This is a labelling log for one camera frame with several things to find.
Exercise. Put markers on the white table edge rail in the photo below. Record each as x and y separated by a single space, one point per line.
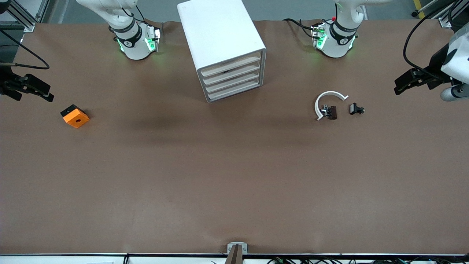
73 259

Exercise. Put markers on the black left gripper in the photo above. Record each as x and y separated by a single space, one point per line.
434 68

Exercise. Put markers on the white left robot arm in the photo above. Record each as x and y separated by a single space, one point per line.
335 47

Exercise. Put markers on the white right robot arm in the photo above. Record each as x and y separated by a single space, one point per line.
128 44

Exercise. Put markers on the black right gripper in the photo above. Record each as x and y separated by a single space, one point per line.
7 83

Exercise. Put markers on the grey table clamp bracket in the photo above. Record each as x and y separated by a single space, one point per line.
237 246

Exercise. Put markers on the white plastic drawer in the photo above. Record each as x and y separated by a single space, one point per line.
236 83
231 63
238 91
234 73

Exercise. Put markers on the aluminium frame profile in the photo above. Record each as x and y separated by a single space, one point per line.
22 16

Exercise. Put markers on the grey metal pole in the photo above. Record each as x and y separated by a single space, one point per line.
425 7

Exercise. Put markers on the white drawer cabinet housing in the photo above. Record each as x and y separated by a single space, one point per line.
216 29

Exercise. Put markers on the small black square pushbutton switch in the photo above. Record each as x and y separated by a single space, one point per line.
355 109

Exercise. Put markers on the orange box with round hole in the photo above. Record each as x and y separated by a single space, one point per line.
75 116

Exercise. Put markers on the small dark brown motor part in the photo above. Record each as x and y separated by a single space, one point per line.
331 112

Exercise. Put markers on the brown camera post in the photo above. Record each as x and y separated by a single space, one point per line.
234 256

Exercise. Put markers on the white half-round pipe clamp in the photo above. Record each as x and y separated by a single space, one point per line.
329 93

